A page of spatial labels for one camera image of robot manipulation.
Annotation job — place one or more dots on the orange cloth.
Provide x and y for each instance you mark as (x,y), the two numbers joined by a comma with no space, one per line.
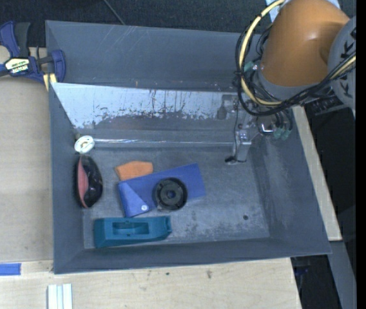
(134,170)

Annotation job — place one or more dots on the grey metal bin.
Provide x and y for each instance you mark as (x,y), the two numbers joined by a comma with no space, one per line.
(221,192)

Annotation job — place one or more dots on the teal tape dispenser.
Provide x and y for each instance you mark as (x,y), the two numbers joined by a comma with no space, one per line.
(131,235)

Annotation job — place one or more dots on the black and pink oval brush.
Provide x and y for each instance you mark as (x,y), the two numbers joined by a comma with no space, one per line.
(90,182)

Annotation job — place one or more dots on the blue flat pouch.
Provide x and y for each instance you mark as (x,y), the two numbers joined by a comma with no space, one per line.
(183,177)

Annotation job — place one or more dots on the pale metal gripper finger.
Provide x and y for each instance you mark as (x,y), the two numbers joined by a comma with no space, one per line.
(243,150)
(235,146)

